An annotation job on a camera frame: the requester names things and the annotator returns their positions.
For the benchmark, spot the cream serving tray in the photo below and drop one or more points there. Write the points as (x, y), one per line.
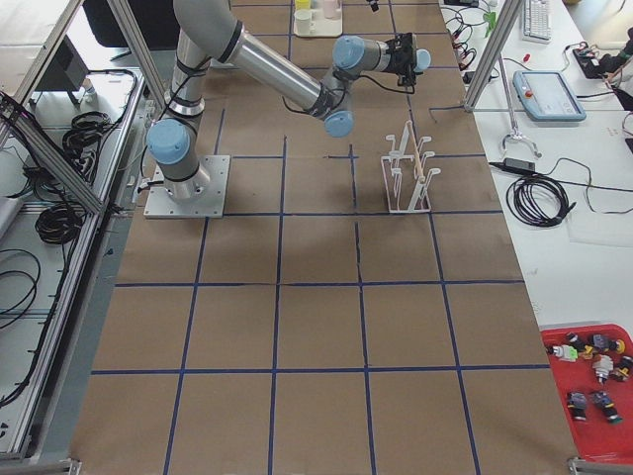
(325, 28)

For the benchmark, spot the grabber reach tool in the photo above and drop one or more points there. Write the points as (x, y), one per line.
(514, 119)

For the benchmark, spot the aluminium frame post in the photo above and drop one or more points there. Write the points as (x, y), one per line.
(485, 65)

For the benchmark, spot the light blue cup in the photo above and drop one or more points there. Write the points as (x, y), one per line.
(423, 60)

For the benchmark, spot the brown paper table cover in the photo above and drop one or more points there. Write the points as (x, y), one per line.
(310, 331)

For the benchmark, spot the teach pendant tablet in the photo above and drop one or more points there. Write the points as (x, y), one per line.
(547, 97)

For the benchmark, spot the black power adapter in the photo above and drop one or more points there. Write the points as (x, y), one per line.
(515, 166)

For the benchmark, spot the white wire cup rack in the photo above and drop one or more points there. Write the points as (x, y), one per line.
(406, 177)

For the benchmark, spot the pink cup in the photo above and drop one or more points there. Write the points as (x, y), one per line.
(330, 8)

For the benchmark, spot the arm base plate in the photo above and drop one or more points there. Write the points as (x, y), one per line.
(202, 196)

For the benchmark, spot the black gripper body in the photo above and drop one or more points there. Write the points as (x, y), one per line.
(408, 72)

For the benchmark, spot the white keyboard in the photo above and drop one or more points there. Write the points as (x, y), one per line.
(535, 21)

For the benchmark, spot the red parts tray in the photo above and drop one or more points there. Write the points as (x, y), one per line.
(592, 367)

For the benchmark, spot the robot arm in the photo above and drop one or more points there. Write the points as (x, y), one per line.
(211, 33)

